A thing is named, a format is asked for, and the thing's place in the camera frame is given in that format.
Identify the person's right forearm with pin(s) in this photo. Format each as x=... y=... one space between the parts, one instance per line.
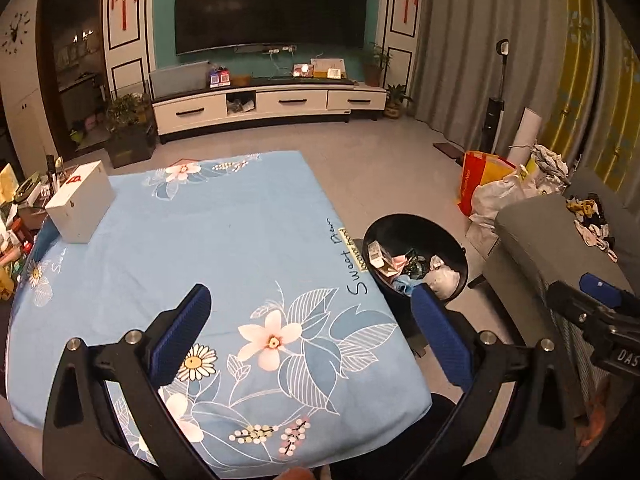
x=595 y=410

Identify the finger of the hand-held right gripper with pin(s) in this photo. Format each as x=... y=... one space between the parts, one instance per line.
x=570 y=300
x=602 y=287

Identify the blue floral tablecloth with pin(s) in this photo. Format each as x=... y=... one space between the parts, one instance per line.
x=225 y=240

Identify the pile of socks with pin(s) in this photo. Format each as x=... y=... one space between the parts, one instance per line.
x=592 y=225

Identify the grey curtain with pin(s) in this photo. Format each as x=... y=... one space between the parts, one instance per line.
x=460 y=35

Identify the pink plastic bag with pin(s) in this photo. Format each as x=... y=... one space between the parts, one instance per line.
x=397 y=262

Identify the tall potted plant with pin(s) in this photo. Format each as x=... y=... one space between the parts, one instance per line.
x=376 y=67

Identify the brown floor mat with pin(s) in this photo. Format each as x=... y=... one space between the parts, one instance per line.
x=447 y=152

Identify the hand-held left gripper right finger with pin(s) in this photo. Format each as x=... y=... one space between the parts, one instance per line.
x=442 y=337

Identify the upright vacuum cleaner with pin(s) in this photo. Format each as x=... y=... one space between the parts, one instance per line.
x=495 y=115

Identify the red and yellow shopping bag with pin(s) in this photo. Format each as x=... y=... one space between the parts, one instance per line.
x=475 y=180

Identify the large black television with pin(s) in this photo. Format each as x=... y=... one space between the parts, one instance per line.
x=270 y=5

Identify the white plastic bag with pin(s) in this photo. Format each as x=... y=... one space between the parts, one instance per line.
x=442 y=277

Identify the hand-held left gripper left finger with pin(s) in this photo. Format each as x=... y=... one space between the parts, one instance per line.
x=187 y=330

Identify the white box with red label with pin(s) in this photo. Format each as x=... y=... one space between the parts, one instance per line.
x=80 y=205

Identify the blue face mask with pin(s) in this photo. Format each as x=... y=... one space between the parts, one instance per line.
x=402 y=285

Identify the yellow patterned curtain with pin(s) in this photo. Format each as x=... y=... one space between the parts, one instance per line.
x=575 y=60

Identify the small potted plant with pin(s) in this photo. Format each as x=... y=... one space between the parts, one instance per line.
x=395 y=105

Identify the white paper roll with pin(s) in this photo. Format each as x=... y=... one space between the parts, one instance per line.
x=527 y=130

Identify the crumpled newspaper bundle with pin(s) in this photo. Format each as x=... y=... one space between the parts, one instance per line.
x=550 y=167

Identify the green box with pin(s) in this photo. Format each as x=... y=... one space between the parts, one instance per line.
x=27 y=190

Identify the white and yellow gift box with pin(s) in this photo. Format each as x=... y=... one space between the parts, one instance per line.
x=327 y=67

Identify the glass fish tank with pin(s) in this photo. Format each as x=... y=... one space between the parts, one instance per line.
x=180 y=80

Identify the black trash bin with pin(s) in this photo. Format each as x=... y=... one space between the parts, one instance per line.
x=400 y=232

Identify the dark snack packet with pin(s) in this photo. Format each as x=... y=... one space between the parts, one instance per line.
x=414 y=262

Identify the cardboard box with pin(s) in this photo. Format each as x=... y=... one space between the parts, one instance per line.
x=480 y=240

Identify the white television cabinet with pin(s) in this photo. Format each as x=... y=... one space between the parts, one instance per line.
x=290 y=102

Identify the grey sofa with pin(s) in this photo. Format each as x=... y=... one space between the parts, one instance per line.
x=530 y=245

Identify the red gift pack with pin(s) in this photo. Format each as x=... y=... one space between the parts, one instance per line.
x=301 y=70

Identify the white plastic sack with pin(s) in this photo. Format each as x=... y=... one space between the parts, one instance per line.
x=492 y=200

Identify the yellow cloth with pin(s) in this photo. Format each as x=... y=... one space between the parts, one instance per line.
x=7 y=185

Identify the black deer wall clock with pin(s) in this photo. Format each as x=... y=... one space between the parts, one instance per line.
x=15 y=32

